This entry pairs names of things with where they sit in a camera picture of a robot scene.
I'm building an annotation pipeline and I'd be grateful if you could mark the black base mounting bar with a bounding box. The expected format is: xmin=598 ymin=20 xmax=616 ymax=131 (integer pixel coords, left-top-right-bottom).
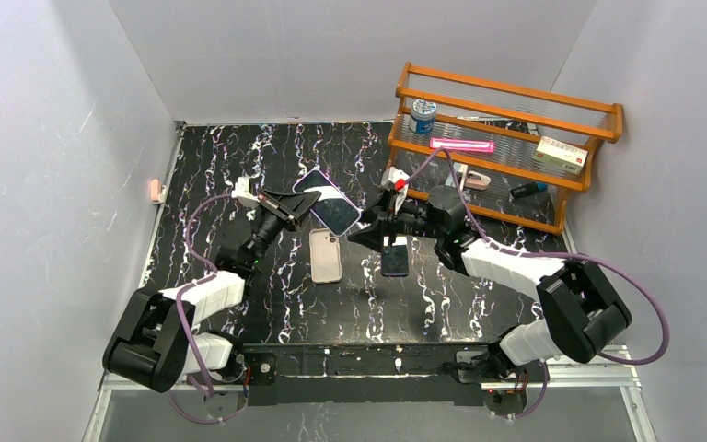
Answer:
xmin=243 ymin=343 xmax=515 ymax=406

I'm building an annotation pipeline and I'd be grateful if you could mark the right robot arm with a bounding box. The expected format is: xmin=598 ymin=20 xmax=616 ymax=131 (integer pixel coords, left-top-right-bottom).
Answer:
xmin=348 ymin=185 xmax=632 ymax=373

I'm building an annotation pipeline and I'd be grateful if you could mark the purple cable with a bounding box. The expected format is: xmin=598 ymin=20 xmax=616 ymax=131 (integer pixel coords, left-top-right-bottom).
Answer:
xmin=167 ymin=194 xmax=251 ymax=426
xmin=399 ymin=147 xmax=672 ymax=422

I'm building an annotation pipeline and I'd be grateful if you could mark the blue white round jar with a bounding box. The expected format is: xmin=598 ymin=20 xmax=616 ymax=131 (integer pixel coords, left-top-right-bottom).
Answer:
xmin=409 ymin=99 xmax=437 ymax=134

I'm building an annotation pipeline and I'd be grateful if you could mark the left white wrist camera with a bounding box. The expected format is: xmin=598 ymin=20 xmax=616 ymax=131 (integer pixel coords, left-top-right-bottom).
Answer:
xmin=231 ymin=176 xmax=261 ymax=209

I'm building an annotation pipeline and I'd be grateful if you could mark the light blue stapler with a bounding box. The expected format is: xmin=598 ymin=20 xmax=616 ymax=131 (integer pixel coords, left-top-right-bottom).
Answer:
xmin=454 ymin=163 xmax=468 ymax=191

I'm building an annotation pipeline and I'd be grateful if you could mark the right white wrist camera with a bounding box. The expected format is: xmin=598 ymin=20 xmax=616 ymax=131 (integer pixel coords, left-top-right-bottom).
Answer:
xmin=381 ymin=167 xmax=409 ymax=214

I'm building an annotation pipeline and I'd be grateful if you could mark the aluminium frame rail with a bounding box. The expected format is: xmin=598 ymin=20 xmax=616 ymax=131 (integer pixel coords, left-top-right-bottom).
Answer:
xmin=99 ymin=346 xmax=643 ymax=391

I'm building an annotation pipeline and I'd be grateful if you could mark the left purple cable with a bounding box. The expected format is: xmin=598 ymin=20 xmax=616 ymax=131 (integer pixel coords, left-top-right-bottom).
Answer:
xmin=167 ymin=194 xmax=251 ymax=426

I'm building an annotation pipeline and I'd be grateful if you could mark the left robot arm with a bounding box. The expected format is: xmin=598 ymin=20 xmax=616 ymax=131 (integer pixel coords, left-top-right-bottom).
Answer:
xmin=102 ymin=188 xmax=323 ymax=397

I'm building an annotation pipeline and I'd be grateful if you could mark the white red small box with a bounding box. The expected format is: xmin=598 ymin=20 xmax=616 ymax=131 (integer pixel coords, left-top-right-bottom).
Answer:
xmin=532 ymin=136 xmax=588 ymax=175

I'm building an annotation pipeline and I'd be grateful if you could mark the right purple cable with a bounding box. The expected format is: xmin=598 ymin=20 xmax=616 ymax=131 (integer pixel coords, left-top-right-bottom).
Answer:
xmin=399 ymin=147 xmax=672 ymax=422

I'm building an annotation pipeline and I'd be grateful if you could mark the bare black phone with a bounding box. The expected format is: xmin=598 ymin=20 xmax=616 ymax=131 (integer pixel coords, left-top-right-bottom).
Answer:
xmin=380 ymin=238 xmax=410 ymax=277

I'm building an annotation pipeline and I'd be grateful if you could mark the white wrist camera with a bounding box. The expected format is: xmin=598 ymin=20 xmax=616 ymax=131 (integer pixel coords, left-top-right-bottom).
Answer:
xmin=381 ymin=167 xmax=409 ymax=214
xmin=231 ymin=176 xmax=261 ymax=209

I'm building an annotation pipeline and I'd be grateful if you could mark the orange wooden shelf rack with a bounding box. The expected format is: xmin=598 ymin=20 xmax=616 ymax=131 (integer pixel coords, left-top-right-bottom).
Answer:
xmin=388 ymin=62 xmax=624 ymax=235

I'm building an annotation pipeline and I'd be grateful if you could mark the pink wall clip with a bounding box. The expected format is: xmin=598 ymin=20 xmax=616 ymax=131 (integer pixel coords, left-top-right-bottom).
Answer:
xmin=149 ymin=179 xmax=166 ymax=204

